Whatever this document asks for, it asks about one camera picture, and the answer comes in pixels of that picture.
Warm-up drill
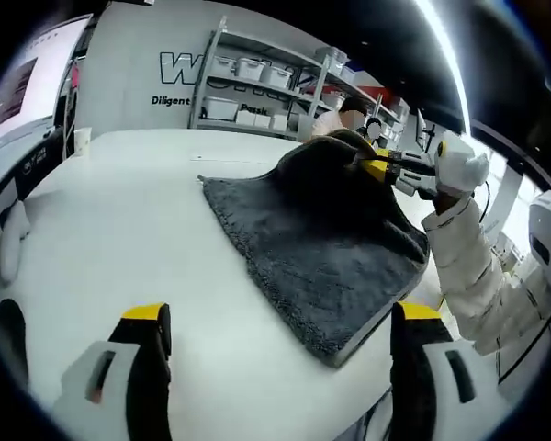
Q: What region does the grey towel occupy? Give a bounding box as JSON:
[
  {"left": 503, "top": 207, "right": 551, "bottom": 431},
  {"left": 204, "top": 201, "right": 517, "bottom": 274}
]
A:
[{"left": 197, "top": 129, "right": 431, "bottom": 368}]

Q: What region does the open laptop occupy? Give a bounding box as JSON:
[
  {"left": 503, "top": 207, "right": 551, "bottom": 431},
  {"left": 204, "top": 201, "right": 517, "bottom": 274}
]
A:
[{"left": 0, "top": 13, "right": 96, "bottom": 153}]

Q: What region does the person's right hand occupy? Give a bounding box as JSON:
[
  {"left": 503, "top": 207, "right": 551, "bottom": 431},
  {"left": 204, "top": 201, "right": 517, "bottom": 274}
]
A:
[{"left": 430, "top": 195, "right": 469, "bottom": 213}]

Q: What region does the monitor on black stand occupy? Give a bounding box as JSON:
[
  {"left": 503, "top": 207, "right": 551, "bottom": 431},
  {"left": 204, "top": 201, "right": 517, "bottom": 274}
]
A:
[{"left": 415, "top": 108, "right": 438, "bottom": 155}]

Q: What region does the ceiling light strip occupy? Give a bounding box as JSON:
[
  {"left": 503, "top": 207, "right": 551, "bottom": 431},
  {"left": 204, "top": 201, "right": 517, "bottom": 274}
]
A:
[{"left": 412, "top": 0, "right": 472, "bottom": 134}]

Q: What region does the grey metal shelf rack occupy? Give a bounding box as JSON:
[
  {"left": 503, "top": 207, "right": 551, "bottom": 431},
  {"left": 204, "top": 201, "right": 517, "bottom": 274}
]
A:
[{"left": 187, "top": 16, "right": 410, "bottom": 148}]

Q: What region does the metal shelf with white bins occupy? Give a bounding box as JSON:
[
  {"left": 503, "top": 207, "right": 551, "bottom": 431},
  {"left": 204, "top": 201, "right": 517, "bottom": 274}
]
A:
[{"left": 201, "top": 45, "right": 408, "bottom": 143}]

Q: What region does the white plush cloth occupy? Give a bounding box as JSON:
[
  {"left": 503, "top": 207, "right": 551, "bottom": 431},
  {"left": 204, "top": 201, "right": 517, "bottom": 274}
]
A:
[{"left": 0, "top": 200, "right": 31, "bottom": 286}]

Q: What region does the white paper cup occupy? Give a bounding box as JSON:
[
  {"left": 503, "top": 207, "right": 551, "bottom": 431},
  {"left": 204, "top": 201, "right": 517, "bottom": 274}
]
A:
[{"left": 73, "top": 127, "right": 93, "bottom": 158}]

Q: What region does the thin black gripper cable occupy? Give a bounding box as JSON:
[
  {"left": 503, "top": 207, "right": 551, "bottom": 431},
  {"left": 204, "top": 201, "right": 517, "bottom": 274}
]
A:
[{"left": 479, "top": 180, "right": 493, "bottom": 226}]

